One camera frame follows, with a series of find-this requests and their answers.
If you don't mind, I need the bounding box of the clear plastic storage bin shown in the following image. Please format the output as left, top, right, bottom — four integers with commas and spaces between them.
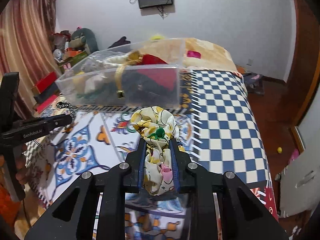
55, 38, 185, 109

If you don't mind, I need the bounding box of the brown wooden door frame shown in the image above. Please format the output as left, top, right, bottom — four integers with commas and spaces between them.
287, 0, 320, 136

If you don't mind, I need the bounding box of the white satin pouch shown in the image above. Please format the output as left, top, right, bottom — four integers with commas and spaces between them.
85, 53, 140, 93

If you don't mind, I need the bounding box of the grey green plush toy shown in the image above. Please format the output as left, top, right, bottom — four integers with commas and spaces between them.
69, 28, 99, 55

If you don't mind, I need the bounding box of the black white braided cord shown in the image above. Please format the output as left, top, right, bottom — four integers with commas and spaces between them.
56, 101, 75, 118

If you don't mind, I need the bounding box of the stack of red boxes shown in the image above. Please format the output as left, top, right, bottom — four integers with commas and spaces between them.
31, 72, 60, 113

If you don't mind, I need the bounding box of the green soft toy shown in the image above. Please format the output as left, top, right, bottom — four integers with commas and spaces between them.
76, 82, 118, 100

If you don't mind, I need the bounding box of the yellow fuzzy headband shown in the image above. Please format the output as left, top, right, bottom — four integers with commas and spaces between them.
150, 35, 165, 41

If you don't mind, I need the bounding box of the bag of silver cord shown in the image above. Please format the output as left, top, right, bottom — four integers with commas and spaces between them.
80, 51, 127, 73

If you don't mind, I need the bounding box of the patterned patchwork tablecloth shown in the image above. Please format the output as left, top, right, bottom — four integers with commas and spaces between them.
29, 70, 277, 239

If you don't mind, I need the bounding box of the red velvet drawstring pouch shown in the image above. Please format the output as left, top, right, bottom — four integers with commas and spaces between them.
137, 54, 177, 91

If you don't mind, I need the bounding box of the pink striped curtain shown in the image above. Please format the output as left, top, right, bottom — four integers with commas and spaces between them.
1, 0, 60, 119

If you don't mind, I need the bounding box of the yellow floral fabric scrunchie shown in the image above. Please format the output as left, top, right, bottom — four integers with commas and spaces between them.
130, 106, 180, 196

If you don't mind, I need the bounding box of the orange fleece blanket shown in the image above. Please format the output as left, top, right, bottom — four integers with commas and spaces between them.
139, 38, 237, 72

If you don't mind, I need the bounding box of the black beaded pouch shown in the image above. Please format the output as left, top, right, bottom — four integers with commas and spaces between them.
118, 69, 180, 108

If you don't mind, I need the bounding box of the dark purple garment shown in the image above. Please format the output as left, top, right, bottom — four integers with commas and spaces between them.
109, 36, 131, 48

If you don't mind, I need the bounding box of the person's left hand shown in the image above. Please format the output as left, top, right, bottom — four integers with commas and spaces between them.
15, 144, 28, 185

